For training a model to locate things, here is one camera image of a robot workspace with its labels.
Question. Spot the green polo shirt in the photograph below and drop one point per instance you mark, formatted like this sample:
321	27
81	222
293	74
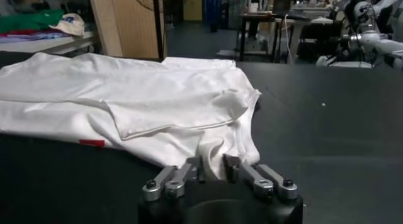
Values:
28	20

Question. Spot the purple folded shirt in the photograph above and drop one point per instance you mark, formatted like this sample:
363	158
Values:
31	37

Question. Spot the white-legged desk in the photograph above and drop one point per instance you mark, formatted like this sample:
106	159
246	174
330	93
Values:
315	20

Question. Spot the white robot with outstretched arm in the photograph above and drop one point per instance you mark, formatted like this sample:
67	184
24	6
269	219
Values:
378	42

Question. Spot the white printed t-shirt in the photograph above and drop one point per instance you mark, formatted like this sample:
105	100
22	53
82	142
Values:
141	96

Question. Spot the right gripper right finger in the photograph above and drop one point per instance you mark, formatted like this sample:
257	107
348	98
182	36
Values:
252	176

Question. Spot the wooden partition panel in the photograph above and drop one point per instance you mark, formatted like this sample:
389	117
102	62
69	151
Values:
126	30

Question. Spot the white round-headed humanoid robot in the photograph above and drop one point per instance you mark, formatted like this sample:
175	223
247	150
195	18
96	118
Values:
362	9

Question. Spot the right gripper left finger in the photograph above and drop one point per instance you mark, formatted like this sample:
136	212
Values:
176	178

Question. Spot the white side table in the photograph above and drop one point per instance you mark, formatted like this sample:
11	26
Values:
47	46

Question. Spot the black standing fan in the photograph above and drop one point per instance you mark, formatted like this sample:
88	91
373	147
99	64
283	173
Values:
158	30

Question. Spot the black metal desk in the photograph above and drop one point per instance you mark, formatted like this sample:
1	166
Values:
242	39

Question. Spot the black leather table cover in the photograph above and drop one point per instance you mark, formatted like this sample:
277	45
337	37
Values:
330	134

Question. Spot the red folded garment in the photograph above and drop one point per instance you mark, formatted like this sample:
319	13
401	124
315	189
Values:
22	32

